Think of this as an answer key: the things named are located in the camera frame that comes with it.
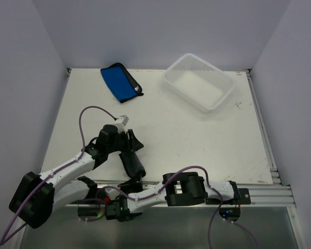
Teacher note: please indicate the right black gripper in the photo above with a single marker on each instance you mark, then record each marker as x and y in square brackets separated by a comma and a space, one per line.
[136, 183]

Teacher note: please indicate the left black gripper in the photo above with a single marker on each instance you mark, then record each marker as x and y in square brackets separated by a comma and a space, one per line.
[131, 143]

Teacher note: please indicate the blue and black towel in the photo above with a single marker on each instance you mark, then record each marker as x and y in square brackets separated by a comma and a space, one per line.
[121, 83]

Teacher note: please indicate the purple and black towel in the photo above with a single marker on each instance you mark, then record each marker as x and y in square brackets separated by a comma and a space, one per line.
[132, 165]

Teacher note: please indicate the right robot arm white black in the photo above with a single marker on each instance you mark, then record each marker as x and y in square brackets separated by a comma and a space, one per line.
[183, 189]

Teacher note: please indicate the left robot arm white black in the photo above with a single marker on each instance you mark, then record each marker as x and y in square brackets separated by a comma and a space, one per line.
[33, 200]

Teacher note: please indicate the white plastic mesh basket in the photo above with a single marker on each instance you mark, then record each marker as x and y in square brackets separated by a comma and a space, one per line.
[201, 84]

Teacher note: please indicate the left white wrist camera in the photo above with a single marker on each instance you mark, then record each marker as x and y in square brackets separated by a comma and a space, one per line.
[121, 122]

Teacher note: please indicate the right wrist camera red cap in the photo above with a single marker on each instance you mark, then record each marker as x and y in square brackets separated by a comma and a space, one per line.
[111, 195]

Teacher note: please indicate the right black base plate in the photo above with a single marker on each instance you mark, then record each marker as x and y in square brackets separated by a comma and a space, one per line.
[244, 198]

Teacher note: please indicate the aluminium mounting rail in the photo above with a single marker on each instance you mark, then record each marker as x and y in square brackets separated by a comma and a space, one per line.
[259, 195]

